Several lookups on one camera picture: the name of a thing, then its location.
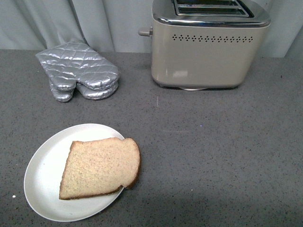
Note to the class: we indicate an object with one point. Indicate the slice of brown bread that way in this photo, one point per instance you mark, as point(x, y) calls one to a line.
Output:
point(99, 167)

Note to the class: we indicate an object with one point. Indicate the beige two-slot toaster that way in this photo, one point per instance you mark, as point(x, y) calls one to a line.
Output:
point(200, 44)

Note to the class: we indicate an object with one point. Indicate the silver quilted oven mitt top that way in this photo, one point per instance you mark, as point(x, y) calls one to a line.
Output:
point(75, 63)

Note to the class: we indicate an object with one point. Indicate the grey curtain backdrop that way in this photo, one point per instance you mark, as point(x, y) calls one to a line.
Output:
point(112, 25)

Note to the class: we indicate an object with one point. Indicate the white round plate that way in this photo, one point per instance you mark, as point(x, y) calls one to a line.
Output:
point(44, 173)

